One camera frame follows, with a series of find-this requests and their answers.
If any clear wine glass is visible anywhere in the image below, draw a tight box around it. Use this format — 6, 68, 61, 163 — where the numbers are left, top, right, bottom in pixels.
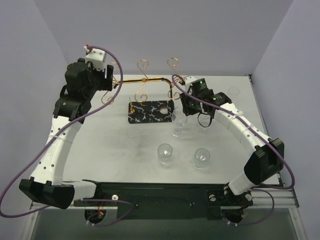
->
195, 115, 212, 132
171, 106, 188, 138

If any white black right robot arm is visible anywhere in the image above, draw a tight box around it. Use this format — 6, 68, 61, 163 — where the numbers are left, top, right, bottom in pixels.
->
178, 76, 284, 205

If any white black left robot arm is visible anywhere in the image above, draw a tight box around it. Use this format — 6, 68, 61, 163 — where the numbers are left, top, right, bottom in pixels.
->
19, 58, 114, 209

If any clear champagne flute right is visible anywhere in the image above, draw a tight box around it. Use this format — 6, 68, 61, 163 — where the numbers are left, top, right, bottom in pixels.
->
228, 86, 241, 96

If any clear champagne flute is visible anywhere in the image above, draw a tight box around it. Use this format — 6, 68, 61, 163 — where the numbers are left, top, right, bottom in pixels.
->
228, 86, 241, 96
126, 127, 143, 157

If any short clear glass right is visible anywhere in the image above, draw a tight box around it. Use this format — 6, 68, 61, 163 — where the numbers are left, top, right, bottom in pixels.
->
193, 148, 210, 169

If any short clear glass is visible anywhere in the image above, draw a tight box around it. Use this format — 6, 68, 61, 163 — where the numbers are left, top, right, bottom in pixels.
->
193, 148, 210, 169
157, 143, 173, 165

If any short clear glass left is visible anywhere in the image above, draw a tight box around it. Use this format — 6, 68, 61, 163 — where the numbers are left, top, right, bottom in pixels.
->
157, 143, 173, 165

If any clear champagne flute left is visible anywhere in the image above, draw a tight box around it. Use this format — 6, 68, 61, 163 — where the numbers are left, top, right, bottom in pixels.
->
126, 127, 143, 157

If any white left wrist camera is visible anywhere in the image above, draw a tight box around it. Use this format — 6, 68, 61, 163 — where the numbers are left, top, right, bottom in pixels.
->
84, 45, 107, 72

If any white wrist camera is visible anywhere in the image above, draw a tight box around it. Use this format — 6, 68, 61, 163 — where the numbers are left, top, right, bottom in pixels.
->
84, 45, 107, 72
184, 75, 198, 89

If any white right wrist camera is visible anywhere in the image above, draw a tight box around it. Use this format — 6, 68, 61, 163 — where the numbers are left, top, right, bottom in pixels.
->
184, 75, 198, 89

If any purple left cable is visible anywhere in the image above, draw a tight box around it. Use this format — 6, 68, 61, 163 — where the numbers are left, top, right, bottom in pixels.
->
0, 44, 133, 227

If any purple cable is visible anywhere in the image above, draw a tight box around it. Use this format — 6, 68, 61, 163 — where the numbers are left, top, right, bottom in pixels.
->
171, 74, 295, 225
0, 44, 133, 227

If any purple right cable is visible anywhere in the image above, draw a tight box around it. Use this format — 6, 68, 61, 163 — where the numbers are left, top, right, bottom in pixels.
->
171, 74, 295, 225

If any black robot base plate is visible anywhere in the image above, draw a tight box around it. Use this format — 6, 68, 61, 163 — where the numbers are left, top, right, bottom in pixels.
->
74, 182, 253, 220

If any aluminium table frame rail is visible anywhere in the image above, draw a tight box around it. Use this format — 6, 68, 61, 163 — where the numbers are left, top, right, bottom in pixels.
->
30, 188, 299, 210

